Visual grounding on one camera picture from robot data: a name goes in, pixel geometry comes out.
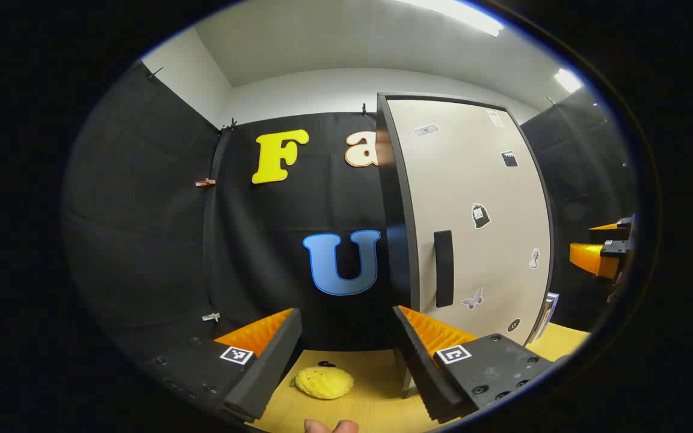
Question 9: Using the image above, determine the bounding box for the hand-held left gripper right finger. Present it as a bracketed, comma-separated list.
[392, 305, 555, 423]

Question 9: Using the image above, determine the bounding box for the yellow lemon plush toy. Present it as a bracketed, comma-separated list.
[290, 366, 355, 401]

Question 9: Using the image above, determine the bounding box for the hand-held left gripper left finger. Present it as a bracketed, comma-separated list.
[148, 308, 303, 422]

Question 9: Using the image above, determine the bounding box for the small ceiling light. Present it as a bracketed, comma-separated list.
[554, 68, 583, 93]

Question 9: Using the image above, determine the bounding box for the black cabinet door handle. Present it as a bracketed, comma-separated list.
[434, 230, 454, 309]

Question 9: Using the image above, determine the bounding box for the white spine book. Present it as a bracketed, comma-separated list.
[533, 296, 553, 343]

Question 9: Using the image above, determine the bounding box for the black backdrop cloth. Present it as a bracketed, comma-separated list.
[61, 60, 639, 367]

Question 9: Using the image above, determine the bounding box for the lavender spine book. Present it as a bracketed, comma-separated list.
[543, 292, 561, 331]

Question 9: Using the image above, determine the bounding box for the dark grey cabinet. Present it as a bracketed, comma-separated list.
[375, 92, 556, 398]

